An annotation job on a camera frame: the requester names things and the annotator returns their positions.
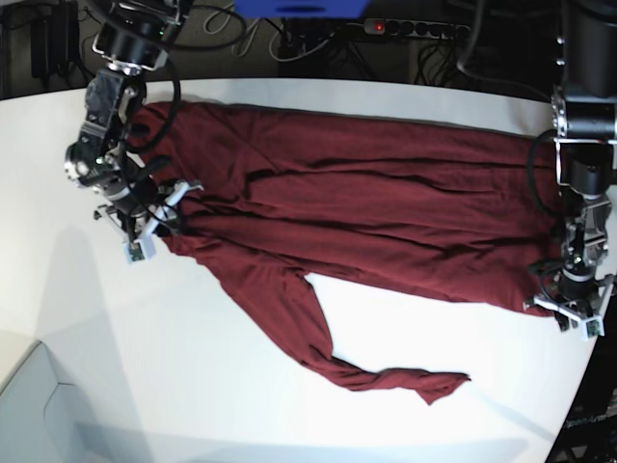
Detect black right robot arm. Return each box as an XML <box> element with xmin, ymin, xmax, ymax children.
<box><xmin>65</xmin><ymin>1</ymin><xmax>197</xmax><ymax>217</ymax></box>

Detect black power strip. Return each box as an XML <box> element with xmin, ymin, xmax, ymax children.
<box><xmin>362</xmin><ymin>18</ymin><xmax>470</xmax><ymax>41</ymax></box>

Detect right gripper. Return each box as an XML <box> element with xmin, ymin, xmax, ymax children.
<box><xmin>103</xmin><ymin>182</ymin><xmax>158</xmax><ymax>218</ymax></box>

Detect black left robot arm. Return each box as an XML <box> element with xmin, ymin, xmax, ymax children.
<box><xmin>523</xmin><ymin>1</ymin><xmax>616</xmax><ymax>340</ymax></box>

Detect black box on floor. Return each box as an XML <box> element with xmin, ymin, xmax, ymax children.
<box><xmin>30</xmin><ymin>1</ymin><xmax>79</xmax><ymax>79</ymax></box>

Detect white bin at corner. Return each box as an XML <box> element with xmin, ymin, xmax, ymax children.
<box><xmin>1</xmin><ymin>343</ymin><xmax>86</xmax><ymax>463</ymax></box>

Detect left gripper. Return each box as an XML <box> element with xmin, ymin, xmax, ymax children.
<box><xmin>549</xmin><ymin>269</ymin><xmax>599</xmax><ymax>332</ymax></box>

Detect white cable loops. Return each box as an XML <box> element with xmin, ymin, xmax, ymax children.
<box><xmin>203</xmin><ymin>4</ymin><xmax>338</xmax><ymax>63</ymax></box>

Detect dark red t-shirt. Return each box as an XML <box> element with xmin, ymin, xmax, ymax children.
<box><xmin>142</xmin><ymin>102</ymin><xmax>559</xmax><ymax>403</ymax></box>

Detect blue box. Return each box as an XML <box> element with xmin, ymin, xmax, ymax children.
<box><xmin>233</xmin><ymin>0</ymin><xmax>368</xmax><ymax>18</ymax></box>

